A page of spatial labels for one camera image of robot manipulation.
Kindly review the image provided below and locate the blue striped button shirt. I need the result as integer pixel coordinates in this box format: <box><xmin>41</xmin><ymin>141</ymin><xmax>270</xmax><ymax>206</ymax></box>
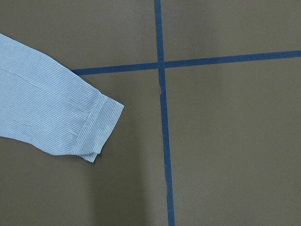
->
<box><xmin>0</xmin><ymin>35</ymin><xmax>124</xmax><ymax>162</ymax></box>

